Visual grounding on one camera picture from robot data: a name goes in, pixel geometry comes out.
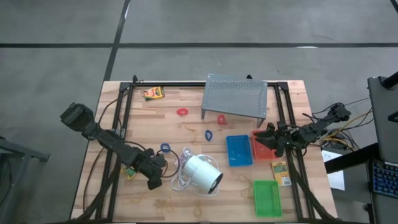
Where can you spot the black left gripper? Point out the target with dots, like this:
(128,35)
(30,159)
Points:
(152,168)

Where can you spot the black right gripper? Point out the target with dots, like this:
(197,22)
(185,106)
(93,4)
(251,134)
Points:
(286,137)

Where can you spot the blue plastic basket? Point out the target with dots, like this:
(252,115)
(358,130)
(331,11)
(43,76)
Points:
(239,151)

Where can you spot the yellow rubber band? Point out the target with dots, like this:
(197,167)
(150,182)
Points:
(195,133)
(197,212)
(163,203)
(248,186)

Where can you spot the white spotlight lamp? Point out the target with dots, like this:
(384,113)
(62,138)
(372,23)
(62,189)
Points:
(202,172)

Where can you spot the green plastic basket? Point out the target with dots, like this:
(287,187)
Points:
(267,199)

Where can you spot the yellow green crayon box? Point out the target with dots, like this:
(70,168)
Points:
(154,93)

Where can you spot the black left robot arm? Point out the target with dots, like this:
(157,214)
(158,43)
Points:
(109,141)

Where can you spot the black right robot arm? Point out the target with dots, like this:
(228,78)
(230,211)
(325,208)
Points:
(314,129)

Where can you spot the red plastic basket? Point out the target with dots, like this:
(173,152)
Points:
(262,154)

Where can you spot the blue coil wristband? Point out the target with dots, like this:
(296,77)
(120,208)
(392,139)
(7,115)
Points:
(206,135)
(161,147)

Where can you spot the yellow crayon box white label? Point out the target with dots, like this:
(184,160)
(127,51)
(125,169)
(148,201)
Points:
(281,174)
(127,173)

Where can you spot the red coil wristband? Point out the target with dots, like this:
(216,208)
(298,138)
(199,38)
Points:
(218,119)
(178,111)

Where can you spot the grey perforated metal stand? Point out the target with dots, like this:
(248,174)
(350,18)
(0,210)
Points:
(233,93)

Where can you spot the white paper sheet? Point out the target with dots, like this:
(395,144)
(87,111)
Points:
(335,180)

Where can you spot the backlit keyboard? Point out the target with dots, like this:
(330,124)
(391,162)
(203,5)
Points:
(385,179)

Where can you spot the black pole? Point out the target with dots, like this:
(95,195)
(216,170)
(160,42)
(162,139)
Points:
(391,81)

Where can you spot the black aluminium table frame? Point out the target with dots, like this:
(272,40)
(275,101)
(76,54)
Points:
(174,84)

